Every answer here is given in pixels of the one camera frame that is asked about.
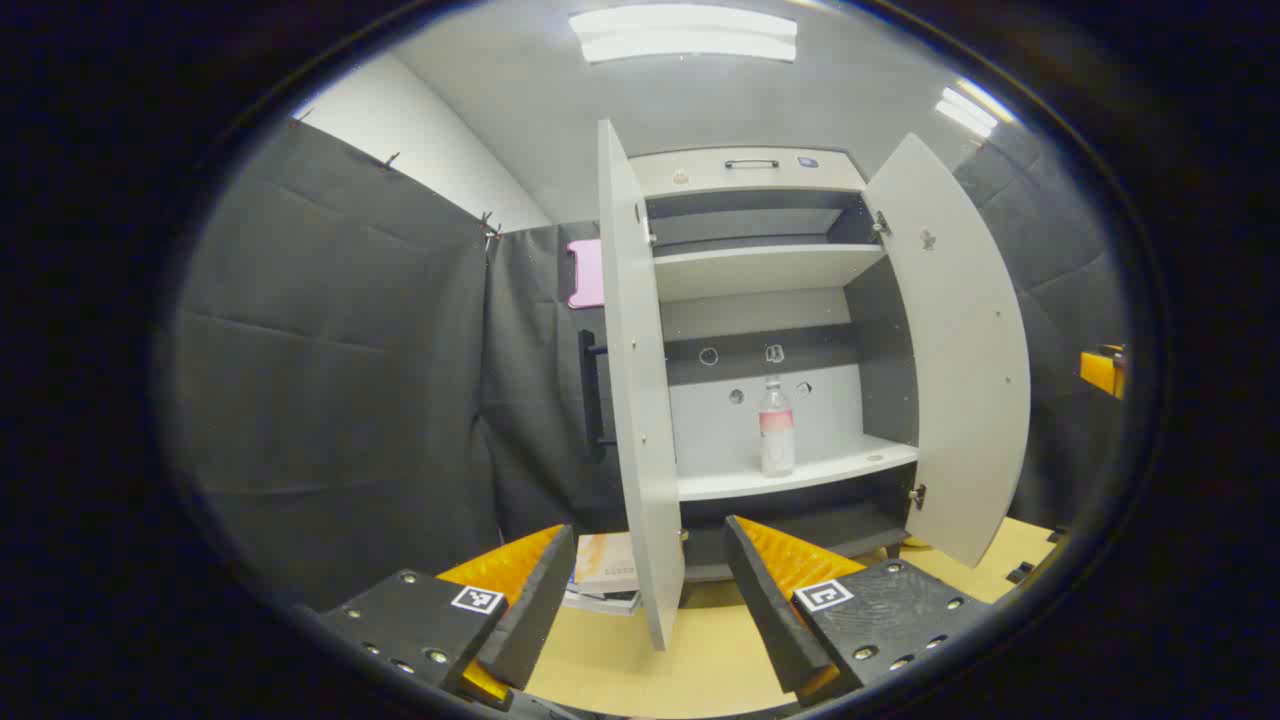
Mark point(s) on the black backdrop cloth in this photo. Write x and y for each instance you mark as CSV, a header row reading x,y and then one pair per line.
x,y
330,380

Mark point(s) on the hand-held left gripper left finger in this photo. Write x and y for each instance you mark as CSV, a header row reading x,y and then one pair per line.
x,y
535,600

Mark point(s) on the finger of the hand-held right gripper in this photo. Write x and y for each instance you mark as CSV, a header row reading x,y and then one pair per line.
x,y
1100,372

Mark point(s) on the clear bottle with pink label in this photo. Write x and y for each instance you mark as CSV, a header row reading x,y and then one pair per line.
x,y
777,440

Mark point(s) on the small stack of books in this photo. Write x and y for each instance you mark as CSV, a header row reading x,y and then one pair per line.
x,y
605,570

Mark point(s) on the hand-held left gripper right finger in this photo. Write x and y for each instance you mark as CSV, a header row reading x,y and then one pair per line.
x,y
765,600

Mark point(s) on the double ceiling light panel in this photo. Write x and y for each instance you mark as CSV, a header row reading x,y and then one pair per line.
x,y
970,108

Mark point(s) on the grey cabinet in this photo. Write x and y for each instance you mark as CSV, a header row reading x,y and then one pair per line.
x,y
720,430

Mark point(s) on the grey cabinet door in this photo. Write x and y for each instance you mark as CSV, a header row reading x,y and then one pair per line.
x,y
640,400
960,360

